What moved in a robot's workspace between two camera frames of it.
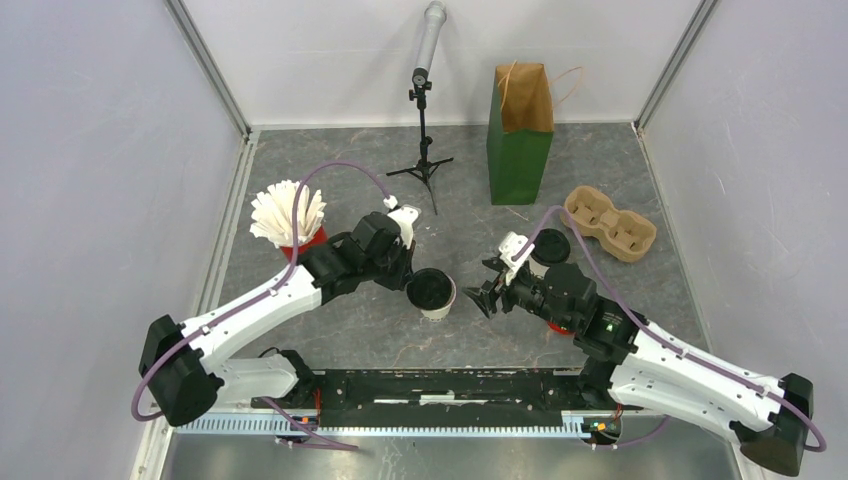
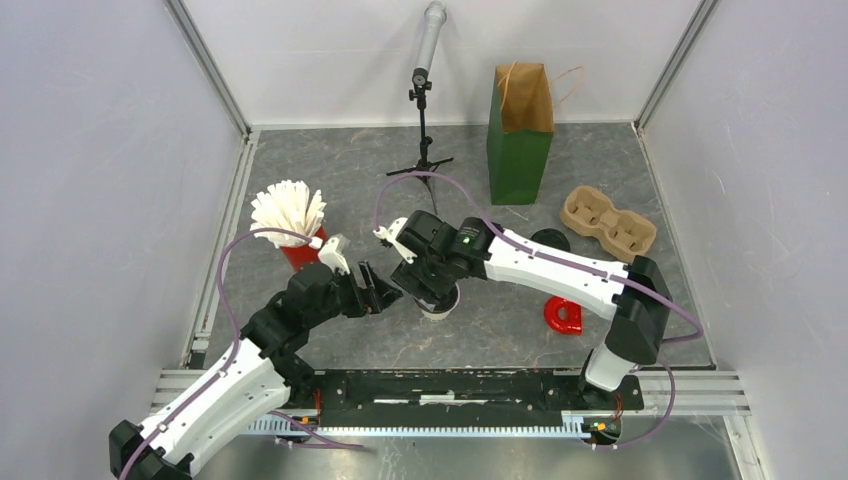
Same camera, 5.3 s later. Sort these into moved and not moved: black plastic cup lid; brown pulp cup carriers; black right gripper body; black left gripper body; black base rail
Moved: black right gripper body; black left gripper body
Not moved: brown pulp cup carriers; black base rail; black plastic cup lid
